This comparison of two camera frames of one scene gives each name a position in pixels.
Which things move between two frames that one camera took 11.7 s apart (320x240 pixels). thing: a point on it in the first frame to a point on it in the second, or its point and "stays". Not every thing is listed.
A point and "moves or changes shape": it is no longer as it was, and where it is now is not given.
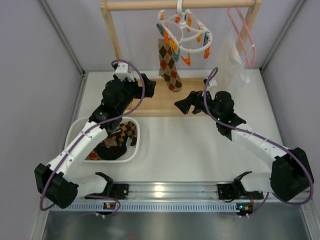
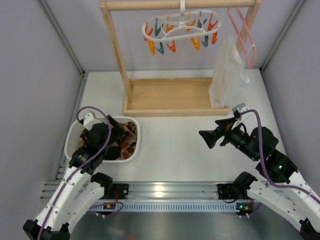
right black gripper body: [195, 100] to [221, 133]
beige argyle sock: [167, 67] to [129, 145]
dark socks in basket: [115, 145] stays
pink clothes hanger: [239, 39] stays
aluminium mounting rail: [183, 197] stays
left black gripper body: [141, 85] to [115, 125]
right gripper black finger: [193, 98] to [211, 137]
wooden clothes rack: [168, 97] stays
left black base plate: [120, 191] stays
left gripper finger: [149, 86] to [118, 129]
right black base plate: [236, 191] stays
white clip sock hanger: [184, 33] moves or changes shape
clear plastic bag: [231, 72] stays
